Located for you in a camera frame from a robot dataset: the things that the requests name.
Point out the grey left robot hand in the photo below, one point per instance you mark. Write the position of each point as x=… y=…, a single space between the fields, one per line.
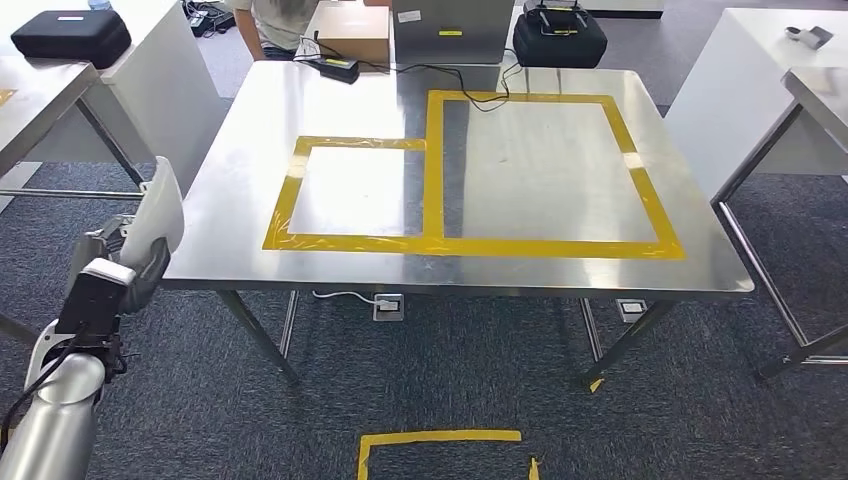
x=93 y=248

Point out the white plastic car part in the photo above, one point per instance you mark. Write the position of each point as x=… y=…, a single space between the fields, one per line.
x=159 y=212

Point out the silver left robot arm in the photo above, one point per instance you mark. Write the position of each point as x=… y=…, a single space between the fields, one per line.
x=53 y=424

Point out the stainless steel workbench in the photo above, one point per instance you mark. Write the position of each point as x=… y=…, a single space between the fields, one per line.
x=232 y=199

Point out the black hard case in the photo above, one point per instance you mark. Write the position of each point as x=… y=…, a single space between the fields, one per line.
x=69 y=40

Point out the person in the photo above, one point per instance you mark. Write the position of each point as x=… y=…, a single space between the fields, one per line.
x=285 y=26

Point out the floor socket box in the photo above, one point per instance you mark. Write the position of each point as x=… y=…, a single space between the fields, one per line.
x=630 y=310
x=389 y=308

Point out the black power adapter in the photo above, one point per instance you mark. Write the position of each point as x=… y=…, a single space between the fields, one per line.
x=339 y=69

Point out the cardboard box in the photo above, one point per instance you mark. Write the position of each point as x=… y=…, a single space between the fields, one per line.
x=351 y=33

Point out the yellow floor tape square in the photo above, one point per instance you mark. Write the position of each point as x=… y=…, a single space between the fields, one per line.
x=437 y=436

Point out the silver laptop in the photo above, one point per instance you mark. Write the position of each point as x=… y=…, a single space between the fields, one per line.
x=464 y=50

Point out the black bag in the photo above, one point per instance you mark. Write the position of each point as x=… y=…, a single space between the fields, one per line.
x=560 y=46

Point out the small yellow tape scrap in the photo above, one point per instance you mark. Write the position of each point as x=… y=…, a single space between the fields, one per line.
x=596 y=385

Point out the grey handheld device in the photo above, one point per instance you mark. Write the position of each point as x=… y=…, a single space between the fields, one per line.
x=811 y=36

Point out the steel frame table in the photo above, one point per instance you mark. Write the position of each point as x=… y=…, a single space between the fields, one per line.
x=33 y=99
x=821 y=93

